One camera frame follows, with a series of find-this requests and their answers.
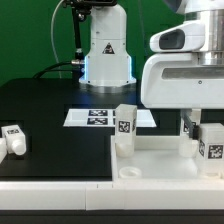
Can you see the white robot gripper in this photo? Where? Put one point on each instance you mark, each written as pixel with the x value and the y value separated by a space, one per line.
pixel 176 80

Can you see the white front barrier wall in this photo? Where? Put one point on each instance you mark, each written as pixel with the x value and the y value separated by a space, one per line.
pixel 124 195

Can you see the white left barrier piece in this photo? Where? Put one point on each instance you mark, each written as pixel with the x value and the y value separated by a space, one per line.
pixel 3 149

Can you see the white marker sheet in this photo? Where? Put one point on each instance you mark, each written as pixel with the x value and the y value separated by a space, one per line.
pixel 103 118

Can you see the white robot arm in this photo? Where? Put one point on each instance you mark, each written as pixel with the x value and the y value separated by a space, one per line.
pixel 108 66

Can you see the black camera stand pole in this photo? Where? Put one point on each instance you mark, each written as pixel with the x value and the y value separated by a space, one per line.
pixel 80 10

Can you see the white square tabletop tray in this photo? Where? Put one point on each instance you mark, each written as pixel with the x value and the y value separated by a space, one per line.
pixel 158 158

